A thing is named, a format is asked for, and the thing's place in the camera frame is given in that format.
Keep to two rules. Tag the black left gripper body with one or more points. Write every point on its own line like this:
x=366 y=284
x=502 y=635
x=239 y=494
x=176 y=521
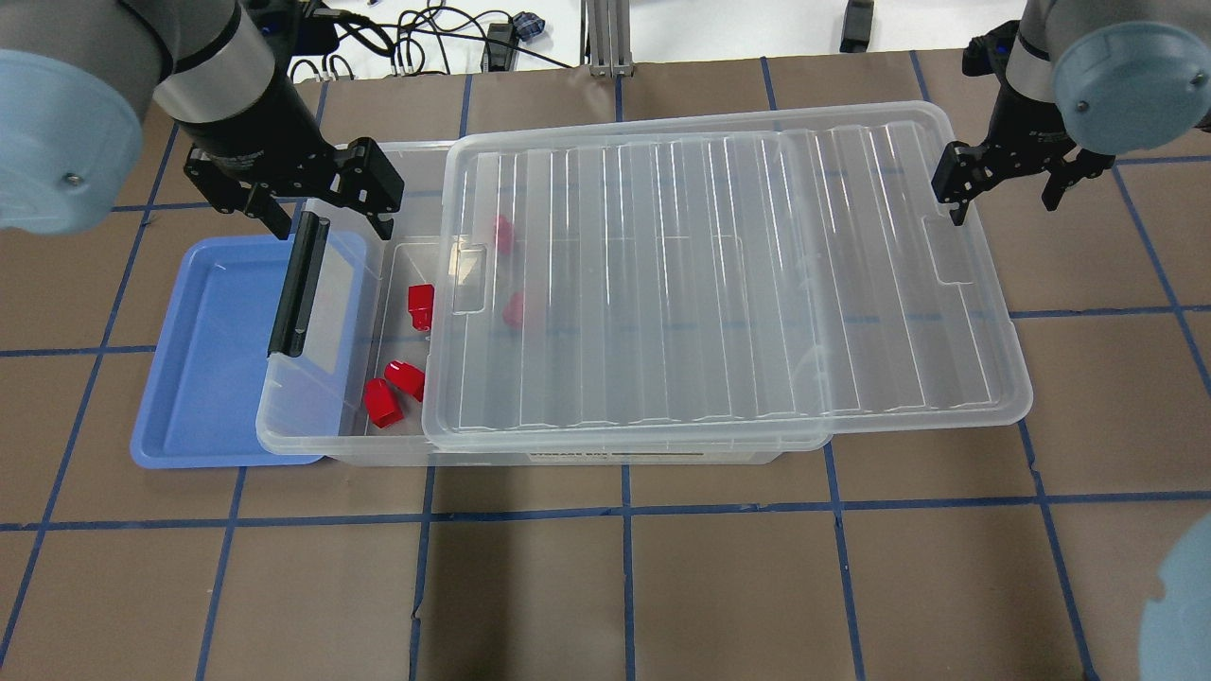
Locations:
x=254 y=130

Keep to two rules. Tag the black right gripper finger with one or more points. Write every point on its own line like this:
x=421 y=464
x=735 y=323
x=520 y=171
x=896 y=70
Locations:
x=1063 y=174
x=961 y=175

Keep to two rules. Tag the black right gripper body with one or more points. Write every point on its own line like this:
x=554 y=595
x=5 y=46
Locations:
x=1031 y=128

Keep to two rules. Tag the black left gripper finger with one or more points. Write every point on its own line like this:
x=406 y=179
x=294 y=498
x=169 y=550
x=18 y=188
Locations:
x=372 y=185
x=261 y=204

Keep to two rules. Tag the red block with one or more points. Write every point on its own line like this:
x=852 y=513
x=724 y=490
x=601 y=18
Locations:
x=504 y=234
x=420 y=302
x=514 y=312
x=407 y=378
x=381 y=403

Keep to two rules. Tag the clear plastic box lid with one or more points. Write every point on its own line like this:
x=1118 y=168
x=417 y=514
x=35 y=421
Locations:
x=710 y=278

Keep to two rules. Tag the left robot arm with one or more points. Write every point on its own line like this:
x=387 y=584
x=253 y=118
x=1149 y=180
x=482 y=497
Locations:
x=78 y=79

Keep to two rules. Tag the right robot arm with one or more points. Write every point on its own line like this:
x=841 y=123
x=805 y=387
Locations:
x=1080 y=83

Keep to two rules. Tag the blue plastic tray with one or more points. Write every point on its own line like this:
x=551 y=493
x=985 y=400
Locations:
x=206 y=378

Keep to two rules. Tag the clear plastic storage box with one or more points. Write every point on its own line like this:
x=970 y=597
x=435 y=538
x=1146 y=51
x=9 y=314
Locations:
x=342 y=316

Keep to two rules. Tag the black device on table edge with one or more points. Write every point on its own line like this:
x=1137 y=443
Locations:
x=857 y=26

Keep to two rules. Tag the black box latch handle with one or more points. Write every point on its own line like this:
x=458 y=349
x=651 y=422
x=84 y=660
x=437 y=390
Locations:
x=295 y=305

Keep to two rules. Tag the aluminium frame post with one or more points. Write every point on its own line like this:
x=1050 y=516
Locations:
x=606 y=28

